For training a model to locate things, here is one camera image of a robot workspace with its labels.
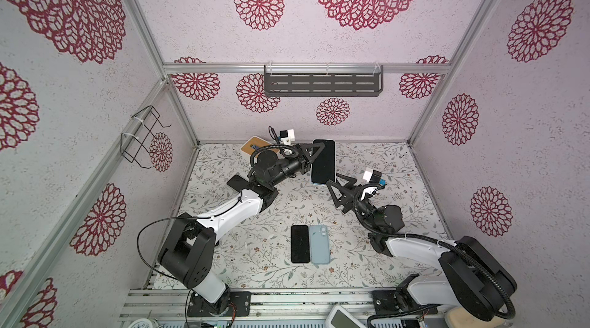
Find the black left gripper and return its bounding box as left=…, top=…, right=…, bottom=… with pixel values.
left=270, top=143, right=326, bottom=188

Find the light blue phone case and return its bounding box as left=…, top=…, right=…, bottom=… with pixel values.
left=309, top=225, right=330, bottom=265

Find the black phone with screen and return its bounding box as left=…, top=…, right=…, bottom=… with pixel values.
left=290, top=225, right=310, bottom=264

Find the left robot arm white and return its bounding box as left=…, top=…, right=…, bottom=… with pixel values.
left=158, top=142, right=325, bottom=314

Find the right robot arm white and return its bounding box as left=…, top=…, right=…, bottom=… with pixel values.
left=327, top=171, right=518, bottom=322

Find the white tissue box wooden lid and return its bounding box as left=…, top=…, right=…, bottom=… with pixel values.
left=240, top=136, right=271, bottom=161

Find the white device at bottom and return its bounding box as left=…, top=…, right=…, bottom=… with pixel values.
left=324, top=305, right=367, bottom=328

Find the beige sponge block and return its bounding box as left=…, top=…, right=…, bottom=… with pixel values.
left=444, top=307, right=505, bottom=328

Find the white round clock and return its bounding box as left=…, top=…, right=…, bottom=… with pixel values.
left=128, top=318, right=154, bottom=328

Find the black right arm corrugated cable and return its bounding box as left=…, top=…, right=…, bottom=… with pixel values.
left=353, top=184, right=516, bottom=328

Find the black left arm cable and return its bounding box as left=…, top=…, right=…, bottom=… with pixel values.
left=136, top=143, right=296, bottom=283

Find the grey wall shelf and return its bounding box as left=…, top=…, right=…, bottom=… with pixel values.
left=263, top=65, right=384, bottom=98

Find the black wire rack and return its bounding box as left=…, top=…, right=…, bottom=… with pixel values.
left=119, top=105, right=174, bottom=173

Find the metal base rail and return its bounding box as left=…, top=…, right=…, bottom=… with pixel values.
left=117, top=287, right=439, bottom=328

